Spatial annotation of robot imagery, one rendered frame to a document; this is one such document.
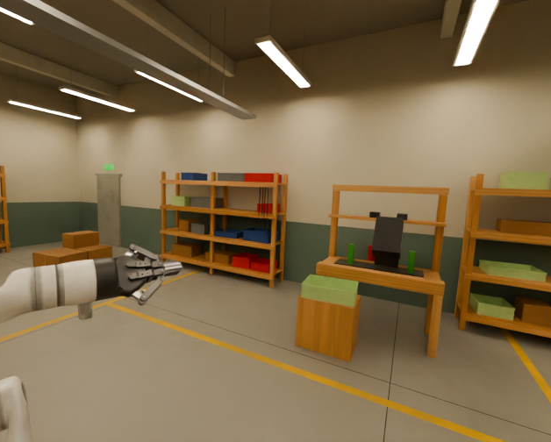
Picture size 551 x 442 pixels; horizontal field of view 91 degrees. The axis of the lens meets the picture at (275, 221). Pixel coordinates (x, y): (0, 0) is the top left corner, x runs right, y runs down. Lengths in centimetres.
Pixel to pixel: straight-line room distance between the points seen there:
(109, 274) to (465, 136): 506
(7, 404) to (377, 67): 554
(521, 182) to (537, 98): 132
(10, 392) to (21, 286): 30
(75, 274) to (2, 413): 34
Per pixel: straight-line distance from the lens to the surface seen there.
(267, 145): 588
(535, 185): 474
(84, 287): 56
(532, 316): 504
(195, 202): 624
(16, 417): 79
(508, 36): 569
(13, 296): 55
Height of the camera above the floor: 185
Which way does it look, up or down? 6 degrees down
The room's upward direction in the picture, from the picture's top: 2 degrees clockwise
